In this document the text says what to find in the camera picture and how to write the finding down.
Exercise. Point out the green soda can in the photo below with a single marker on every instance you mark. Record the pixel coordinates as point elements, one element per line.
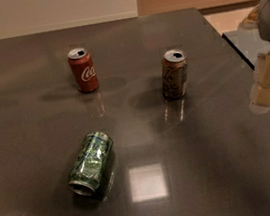
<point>87,173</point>

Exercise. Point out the brown soda can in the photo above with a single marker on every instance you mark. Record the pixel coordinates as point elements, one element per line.
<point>174,73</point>

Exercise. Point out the red Coca-Cola can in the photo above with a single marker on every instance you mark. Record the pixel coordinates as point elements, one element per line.
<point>82,66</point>

